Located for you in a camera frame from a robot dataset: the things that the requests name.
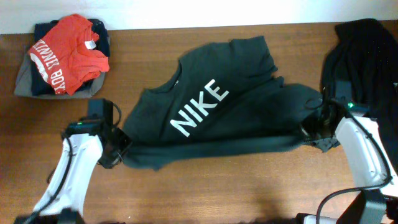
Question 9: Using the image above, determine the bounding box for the dark green Nike t-shirt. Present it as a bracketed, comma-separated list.
[123, 36, 338, 170]

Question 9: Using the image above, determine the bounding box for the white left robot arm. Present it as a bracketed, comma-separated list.
[14, 98, 131, 223]

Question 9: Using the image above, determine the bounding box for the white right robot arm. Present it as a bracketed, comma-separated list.
[295, 80, 397, 224]

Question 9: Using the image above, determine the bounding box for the black t-shirt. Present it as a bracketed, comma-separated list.
[321, 19, 397, 170]

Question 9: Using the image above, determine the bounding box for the red folded t-shirt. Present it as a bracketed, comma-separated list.
[28, 14, 109, 95]

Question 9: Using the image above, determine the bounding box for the grey folded garment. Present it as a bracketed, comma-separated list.
[14, 50, 106, 100]

